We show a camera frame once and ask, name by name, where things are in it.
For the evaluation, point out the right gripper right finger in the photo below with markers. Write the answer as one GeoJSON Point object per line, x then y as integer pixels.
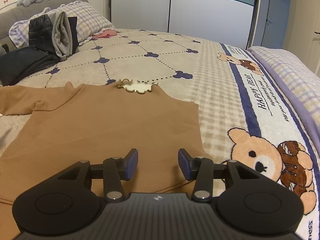
{"type": "Point", "coordinates": [242, 197]}

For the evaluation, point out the black folded garment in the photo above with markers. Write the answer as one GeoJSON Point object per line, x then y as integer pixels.
{"type": "Point", "coordinates": [20, 63]}

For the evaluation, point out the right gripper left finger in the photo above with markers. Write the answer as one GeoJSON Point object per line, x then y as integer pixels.
{"type": "Point", "coordinates": [74, 197]}

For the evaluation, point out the purple plaid quilt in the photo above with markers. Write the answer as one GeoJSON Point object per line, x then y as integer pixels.
{"type": "Point", "coordinates": [298, 83]}

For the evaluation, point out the pink small garment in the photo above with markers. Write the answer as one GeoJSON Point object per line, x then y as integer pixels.
{"type": "Point", "coordinates": [105, 34]}

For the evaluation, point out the grey folded garment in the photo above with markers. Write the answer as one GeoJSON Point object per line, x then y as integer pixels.
{"type": "Point", "coordinates": [64, 35]}

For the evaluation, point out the sliding wardrobe doors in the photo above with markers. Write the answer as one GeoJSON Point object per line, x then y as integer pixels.
{"type": "Point", "coordinates": [226, 21]}

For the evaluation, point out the beige bear pattern blanket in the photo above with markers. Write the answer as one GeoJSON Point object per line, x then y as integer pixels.
{"type": "Point", "coordinates": [230, 86]}

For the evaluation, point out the dark folded jeans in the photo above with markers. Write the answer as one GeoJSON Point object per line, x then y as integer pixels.
{"type": "Point", "coordinates": [40, 34]}

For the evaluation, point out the grey bed headboard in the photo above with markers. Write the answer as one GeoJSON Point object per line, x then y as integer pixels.
{"type": "Point", "coordinates": [8, 18]}

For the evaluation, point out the white room door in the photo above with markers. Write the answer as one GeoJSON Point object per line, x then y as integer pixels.
{"type": "Point", "coordinates": [300, 38]}

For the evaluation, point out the plaid pillow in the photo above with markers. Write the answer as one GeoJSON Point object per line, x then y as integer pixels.
{"type": "Point", "coordinates": [89, 23]}

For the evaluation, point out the brown knit sweater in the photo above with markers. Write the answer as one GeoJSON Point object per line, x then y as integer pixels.
{"type": "Point", "coordinates": [68, 124]}

